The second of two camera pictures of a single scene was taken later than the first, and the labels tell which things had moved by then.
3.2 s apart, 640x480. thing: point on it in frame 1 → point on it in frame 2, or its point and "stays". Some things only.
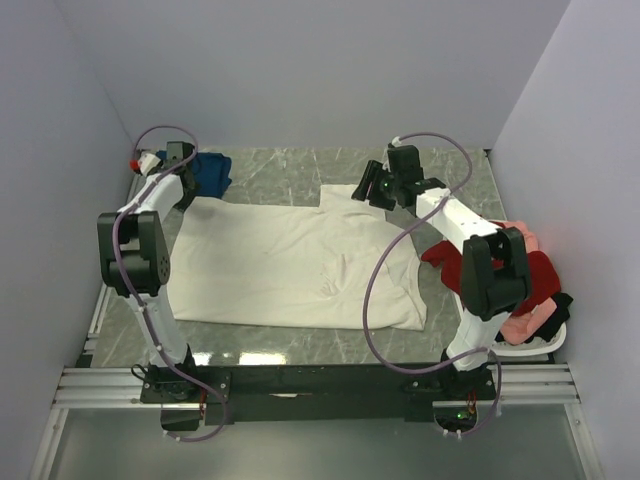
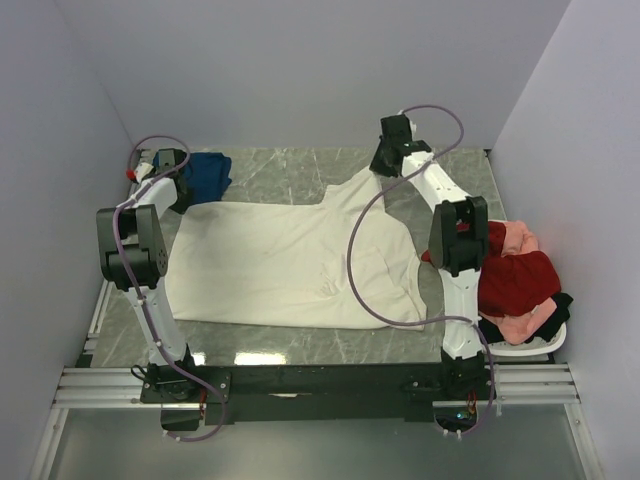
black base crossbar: (315, 392) stays
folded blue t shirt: (212, 172) stays
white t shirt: (293, 266) stays
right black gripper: (360, 193) → (376, 165)
